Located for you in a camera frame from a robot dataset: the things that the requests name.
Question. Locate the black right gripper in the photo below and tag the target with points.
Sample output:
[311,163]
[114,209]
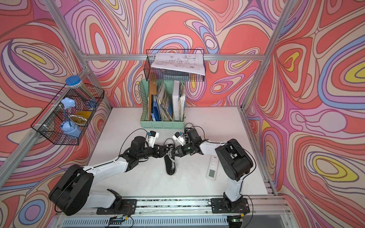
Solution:
[181,151]

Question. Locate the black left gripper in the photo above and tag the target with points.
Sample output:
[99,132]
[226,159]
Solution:
[159,154]

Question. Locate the black wire basket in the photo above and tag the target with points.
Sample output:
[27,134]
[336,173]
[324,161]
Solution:
[156,74]
[48,123]

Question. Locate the black sneaker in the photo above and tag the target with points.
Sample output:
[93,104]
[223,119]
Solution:
[188,126]
[169,159]

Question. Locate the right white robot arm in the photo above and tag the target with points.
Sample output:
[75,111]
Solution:
[235,160]

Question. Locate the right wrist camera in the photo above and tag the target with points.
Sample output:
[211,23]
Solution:
[180,138]

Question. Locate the white remote control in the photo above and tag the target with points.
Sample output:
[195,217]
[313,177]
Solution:
[212,168]

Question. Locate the white book in organizer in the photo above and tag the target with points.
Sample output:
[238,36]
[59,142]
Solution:
[175,97]

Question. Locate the white printed paper sheet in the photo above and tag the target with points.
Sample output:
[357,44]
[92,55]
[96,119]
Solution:
[188,63]

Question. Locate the blue lidded jar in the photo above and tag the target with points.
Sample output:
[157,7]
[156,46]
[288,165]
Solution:
[75,83]

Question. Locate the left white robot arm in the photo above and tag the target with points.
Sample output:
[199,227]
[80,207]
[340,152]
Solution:
[73,192]

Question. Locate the yellow tin in basket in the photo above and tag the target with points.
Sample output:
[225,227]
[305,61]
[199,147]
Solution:
[80,118]

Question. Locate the black wire basket left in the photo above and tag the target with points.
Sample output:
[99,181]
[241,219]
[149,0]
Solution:
[48,123]

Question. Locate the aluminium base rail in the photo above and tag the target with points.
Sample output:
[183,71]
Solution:
[184,212]

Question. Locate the green perforated file organizer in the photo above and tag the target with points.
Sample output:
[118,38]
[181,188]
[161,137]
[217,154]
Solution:
[144,91]

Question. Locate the black wire basket back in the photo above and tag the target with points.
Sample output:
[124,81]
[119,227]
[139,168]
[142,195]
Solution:
[156,74]

